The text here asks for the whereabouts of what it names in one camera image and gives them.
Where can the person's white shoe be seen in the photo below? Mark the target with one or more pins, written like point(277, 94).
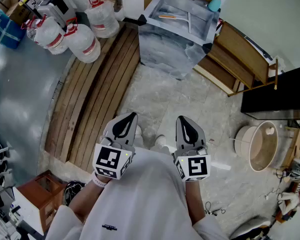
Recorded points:
point(138, 131)
point(160, 140)

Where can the wooden shelf rack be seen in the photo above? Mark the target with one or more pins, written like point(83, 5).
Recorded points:
point(235, 59)

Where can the person's white shirt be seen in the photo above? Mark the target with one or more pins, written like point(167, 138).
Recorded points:
point(140, 196)

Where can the brown wooden stool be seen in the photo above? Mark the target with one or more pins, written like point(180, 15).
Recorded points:
point(42, 191)

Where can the blue taped bundle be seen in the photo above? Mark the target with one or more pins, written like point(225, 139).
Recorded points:
point(3, 29)

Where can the black corner protector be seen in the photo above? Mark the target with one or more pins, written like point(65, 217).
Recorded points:
point(142, 19)
point(207, 49)

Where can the grey chair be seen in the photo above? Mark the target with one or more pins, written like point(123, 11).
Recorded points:
point(250, 227)

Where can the person's right forearm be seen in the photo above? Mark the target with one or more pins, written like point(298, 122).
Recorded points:
point(193, 201)

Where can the wooden slat platform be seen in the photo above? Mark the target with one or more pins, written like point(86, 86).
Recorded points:
point(90, 96)

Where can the person's left forearm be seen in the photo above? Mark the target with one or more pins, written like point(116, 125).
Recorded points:
point(85, 201)

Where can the grey black water dispenser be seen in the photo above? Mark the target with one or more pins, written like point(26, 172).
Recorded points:
point(55, 7)

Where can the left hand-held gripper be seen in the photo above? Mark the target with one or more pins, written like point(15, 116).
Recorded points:
point(107, 159)

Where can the stack of cardboard boxes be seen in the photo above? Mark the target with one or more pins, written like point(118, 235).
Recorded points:
point(15, 11)

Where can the person's left white shoe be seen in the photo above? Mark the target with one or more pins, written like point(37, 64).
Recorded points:
point(138, 131)

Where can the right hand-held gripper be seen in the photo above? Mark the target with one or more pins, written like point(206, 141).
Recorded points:
point(196, 166)

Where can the teal spray bottle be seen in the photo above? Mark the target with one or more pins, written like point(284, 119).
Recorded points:
point(215, 4)

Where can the white wristwatch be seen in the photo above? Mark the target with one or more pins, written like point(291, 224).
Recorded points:
point(98, 182)

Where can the white black helmet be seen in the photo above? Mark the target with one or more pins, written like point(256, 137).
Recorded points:
point(298, 169)

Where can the person's right white shoe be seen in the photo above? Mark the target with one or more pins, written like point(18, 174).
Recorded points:
point(160, 140)

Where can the black cabinet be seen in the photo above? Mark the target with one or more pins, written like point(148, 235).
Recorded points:
point(277, 94)

